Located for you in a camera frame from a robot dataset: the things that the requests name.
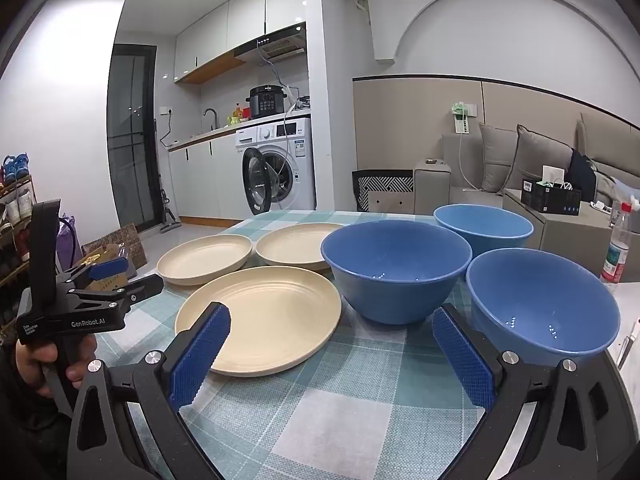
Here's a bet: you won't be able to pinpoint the dark blue bowl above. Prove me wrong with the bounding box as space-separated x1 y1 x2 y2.
320 220 473 326

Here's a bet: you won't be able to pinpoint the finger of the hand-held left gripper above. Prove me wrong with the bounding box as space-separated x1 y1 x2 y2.
62 256 130 292
74 274 165 307

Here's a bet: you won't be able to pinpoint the green white wall charger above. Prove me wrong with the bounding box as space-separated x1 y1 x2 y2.
448 102 476 134

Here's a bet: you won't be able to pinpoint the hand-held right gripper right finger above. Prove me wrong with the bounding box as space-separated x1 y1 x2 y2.
431 304 627 480

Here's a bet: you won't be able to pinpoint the plastic water bottle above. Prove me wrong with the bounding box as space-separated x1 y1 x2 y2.
600 200 640 285

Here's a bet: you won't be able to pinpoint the grey cushion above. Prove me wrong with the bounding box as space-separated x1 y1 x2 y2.
480 122 526 195
502 124 581 196

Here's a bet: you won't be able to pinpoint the stick vacuum cleaner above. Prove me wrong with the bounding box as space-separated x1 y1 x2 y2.
157 170 183 233

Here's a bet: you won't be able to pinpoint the teal checkered tablecloth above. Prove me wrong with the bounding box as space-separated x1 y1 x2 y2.
92 208 621 480

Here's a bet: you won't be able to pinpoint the dark cloth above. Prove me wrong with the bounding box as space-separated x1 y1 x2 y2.
567 150 598 201

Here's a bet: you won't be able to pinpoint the white upper cabinets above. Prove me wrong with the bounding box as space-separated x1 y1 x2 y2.
173 0 307 84

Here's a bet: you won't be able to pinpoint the black glass door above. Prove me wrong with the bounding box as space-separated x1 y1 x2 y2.
106 44 162 231

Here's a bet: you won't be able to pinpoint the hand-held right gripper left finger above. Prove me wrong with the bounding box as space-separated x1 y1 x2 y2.
66 301 251 480

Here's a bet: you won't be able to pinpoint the light blue bowl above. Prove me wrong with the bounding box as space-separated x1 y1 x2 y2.
433 203 535 259
466 248 622 368

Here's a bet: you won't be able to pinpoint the grey sofa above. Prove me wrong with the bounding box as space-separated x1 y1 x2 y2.
414 110 640 221

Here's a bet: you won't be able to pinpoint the purple bag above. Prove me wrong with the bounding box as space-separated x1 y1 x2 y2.
55 215 83 271

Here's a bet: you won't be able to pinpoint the black box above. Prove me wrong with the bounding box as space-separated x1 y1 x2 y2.
521 178 582 213

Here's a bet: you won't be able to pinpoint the black pressure cooker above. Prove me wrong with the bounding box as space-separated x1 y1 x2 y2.
245 85 287 121

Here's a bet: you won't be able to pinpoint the range hood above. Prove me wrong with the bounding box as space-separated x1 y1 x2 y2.
230 21 307 66

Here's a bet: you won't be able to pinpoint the white cabinets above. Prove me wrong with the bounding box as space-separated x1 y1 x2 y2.
167 132 246 221
173 0 307 84

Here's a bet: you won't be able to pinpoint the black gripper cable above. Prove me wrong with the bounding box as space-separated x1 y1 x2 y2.
59 215 82 257

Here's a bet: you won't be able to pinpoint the white washing machine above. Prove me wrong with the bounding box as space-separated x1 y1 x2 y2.
235 116 317 216

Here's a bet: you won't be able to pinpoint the beige side cabinet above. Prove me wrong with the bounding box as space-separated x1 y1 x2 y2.
502 187 626 276

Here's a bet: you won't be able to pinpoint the white lower cabinets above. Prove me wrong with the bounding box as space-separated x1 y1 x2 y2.
167 132 246 221

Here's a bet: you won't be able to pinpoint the black white patterned cushion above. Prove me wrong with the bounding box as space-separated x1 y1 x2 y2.
351 169 416 212

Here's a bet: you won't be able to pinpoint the brown patterned cardboard box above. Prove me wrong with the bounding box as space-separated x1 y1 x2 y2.
81 222 147 281

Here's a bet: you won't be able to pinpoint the cream plate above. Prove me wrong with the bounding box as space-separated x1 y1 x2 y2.
256 223 351 273
156 234 253 287
175 266 342 376

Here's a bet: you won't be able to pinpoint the shoe rack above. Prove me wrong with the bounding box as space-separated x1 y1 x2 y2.
0 152 38 331

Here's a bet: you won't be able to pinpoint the person's left hand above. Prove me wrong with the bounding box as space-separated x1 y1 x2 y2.
14 332 99 398

